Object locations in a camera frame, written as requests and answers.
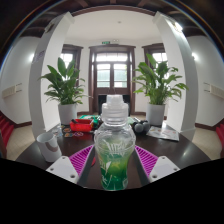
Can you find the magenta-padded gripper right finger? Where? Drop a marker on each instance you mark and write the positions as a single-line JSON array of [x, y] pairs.
[[148, 160]]

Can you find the clear plastic bottle green drink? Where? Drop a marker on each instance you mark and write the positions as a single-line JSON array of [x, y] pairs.
[[115, 146]]

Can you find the red carpeted staircase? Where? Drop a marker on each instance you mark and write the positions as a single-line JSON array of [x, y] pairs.
[[6, 126]]

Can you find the printed paper brochure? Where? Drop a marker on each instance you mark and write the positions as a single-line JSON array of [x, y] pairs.
[[163, 133]]

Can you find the green exit sign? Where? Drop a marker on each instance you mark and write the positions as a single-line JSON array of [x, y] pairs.
[[105, 42]]

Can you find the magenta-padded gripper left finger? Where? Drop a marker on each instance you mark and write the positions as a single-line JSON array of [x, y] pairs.
[[80, 160]]

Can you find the green flat package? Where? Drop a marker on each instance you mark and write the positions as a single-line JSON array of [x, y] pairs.
[[88, 117]]

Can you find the brown framed window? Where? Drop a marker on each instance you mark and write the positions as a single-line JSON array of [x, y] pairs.
[[66, 56], [160, 56]]

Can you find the round colourful sticker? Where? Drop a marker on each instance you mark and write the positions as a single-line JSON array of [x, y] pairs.
[[69, 135], [66, 130], [78, 134]]

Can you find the white wall rail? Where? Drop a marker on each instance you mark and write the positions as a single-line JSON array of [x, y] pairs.
[[11, 90], [215, 90]]

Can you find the grey headphones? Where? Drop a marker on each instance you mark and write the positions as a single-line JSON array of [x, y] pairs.
[[141, 127]]

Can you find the brown glazed double door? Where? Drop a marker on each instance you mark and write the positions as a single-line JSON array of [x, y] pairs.
[[111, 83]]

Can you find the red box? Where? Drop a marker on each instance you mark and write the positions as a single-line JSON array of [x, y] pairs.
[[81, 126]]

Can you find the white mug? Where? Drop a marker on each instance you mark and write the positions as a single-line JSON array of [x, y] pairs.
[[50, 148]]

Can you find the leafy plant in white pot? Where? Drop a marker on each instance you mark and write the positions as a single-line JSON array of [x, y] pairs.
[[155, 114], [67, 113]]

